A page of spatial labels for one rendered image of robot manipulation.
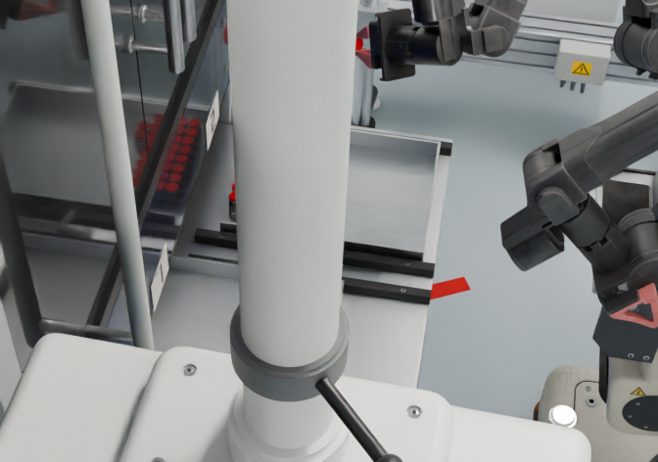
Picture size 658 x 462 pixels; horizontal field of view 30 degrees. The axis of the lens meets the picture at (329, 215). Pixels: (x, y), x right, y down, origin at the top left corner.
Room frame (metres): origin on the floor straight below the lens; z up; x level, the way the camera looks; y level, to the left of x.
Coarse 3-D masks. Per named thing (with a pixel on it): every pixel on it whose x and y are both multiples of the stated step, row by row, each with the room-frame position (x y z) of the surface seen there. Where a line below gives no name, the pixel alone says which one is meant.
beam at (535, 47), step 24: (384, 0) 2.40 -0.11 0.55; (408, 0) 2.40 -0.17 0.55; (360, 24) 2.35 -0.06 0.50; (528, 24) 2.33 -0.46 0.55; (552, 24) 2.33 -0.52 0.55; (576, 24) 2.34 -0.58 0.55; (600, 24) 2.34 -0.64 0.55; (528, 48) 2.30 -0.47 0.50; (552, 48) 2.29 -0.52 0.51; (552, 72) 2.29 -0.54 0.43; (624, 72) 2.27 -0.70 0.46; (648, 72) 2.26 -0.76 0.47
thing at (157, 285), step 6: (162, 258) 1.14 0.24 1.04; (162, 264) 1.14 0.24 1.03; (156, 276) 1.11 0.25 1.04; (156, 282) 1.11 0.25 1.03; (162, 282) 1.13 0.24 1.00; (156, 288) 1.11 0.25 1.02; (162, 288) 1.13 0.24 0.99; (156, 294) 1.10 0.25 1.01; (156, 300) 1.10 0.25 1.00; (156, 306) 1.10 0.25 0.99
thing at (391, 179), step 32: (352, 160) 1.52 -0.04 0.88; (384, 160) 1.53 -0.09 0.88; (416, 160) 1.53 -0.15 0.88; (352, 192) 1.45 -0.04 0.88; (384, 192) 1.45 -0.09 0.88; (416, 192) 1.45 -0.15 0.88; (224, 224) 1.33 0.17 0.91; (352, 224) 1.37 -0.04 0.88; (384, 224) 1.37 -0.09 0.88; (416, 224) 1.38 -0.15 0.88; (416, 256) 1.29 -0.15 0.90
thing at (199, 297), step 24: (192, 264) 1.25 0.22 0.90; (216, 264) 1.25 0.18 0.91; (168, 288) 1.22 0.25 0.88; (192, 288) 1.22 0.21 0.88; (216, 288) 1.22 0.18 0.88; (168, 312) 1.17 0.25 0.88; (192, 312) 1.17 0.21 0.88; (216, 312) 1.17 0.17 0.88; (168, 336) 1.12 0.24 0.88; (192, 336) 1.12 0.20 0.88; (216, 336) 1.13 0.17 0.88
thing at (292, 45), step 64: (256, 0) 0.49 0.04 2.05; (320, 0) 0.49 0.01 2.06; (256, 64) 0.49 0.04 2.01; (320, 64) 0.49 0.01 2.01; (256, 128) 0.49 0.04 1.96; (320, 128) 0.49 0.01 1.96; (256, 192) 0.49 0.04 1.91; (320, 192) 0.49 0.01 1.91; (256, 256) 0.50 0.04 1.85; (320, 256) 0.50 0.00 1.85; (256, 320) 0.50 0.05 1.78; (320, 320) 0.50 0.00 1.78; (256, 384) 0.49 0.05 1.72; (320, 384) 0.48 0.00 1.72; (256, 448) 0.49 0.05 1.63; (320, 448) 0.49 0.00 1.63; (384, 448) 0.44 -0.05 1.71
